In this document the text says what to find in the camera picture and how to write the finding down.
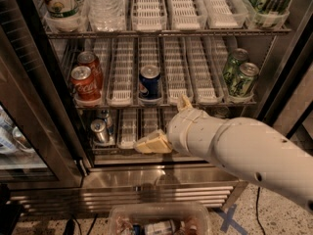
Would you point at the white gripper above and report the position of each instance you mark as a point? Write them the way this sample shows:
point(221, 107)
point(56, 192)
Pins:
point(183, 126)

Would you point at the blue pepsi can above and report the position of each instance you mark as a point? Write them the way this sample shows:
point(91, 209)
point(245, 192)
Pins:
point(149, 82)

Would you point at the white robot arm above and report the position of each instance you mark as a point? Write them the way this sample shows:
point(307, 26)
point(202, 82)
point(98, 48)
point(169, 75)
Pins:
point(244, 147)

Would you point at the rear right green can bottom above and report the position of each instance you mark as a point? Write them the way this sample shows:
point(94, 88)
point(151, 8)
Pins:
point(221, 112)

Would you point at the white glide tray middle shelf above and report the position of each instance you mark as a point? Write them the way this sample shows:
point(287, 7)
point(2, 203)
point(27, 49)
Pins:
point(120, 88)

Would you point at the white glide tray shelf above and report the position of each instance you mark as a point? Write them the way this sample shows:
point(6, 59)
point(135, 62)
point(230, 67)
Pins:
point(148, 15)
point(120, 88)

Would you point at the rear silver blue can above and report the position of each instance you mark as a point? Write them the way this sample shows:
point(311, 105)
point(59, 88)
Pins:
point(106, 116)

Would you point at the front silver can bottom shelf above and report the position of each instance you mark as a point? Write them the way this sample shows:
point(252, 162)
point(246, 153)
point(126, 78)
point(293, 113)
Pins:
point(98, 127)

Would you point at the white glide tray under pepsi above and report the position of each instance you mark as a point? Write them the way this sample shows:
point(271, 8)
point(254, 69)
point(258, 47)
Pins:
point(148, 54)

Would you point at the front green can middle shelf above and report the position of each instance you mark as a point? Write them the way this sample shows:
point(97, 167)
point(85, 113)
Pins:
point(243, 80)

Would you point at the green can shelf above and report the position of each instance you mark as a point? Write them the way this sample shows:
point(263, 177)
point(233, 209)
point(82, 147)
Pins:
point(243, 80)
point(235, 58)

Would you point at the rear green can middle shelf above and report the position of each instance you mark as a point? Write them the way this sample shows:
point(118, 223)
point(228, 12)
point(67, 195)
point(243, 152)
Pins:
point(235, 58)

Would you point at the front red coca-cola can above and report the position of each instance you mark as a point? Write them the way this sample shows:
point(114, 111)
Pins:
point(85, 83)

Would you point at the red coca-cola can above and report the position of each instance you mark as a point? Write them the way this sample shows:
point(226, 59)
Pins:
point(90, 59)
point(85, 83)

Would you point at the rear red coca-cola can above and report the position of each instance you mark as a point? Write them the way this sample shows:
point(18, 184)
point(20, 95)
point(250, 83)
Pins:
point(90, 59)

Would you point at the white glide tray top shelf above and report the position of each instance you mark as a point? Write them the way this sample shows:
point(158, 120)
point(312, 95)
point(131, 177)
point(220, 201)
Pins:
point(148, 15)

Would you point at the glass fridge door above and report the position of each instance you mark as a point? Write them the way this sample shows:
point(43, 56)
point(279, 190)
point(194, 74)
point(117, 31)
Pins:
point(42, 146)

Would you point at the clear plastic bin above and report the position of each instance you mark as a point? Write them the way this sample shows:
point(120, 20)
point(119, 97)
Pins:
point(160, 219)

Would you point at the clear water bottle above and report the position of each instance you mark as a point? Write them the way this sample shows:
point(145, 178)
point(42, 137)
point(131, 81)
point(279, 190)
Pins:
point(106, 15)

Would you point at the green white soda bottle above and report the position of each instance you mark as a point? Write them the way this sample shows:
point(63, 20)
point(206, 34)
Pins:
point(60, 9)

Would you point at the bottom wire shelf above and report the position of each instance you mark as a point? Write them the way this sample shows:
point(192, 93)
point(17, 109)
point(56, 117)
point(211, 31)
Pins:
point(114, 153)

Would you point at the wire shelf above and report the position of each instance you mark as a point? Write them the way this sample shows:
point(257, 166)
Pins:
point(114, 153)
point(139, 106)
point(170, 33)

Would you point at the middle wire shelf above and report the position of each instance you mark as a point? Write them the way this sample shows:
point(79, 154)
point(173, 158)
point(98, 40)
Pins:
point(139, 106)

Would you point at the top wire shelf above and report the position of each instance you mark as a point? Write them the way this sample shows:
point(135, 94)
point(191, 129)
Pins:
point(170, 33)

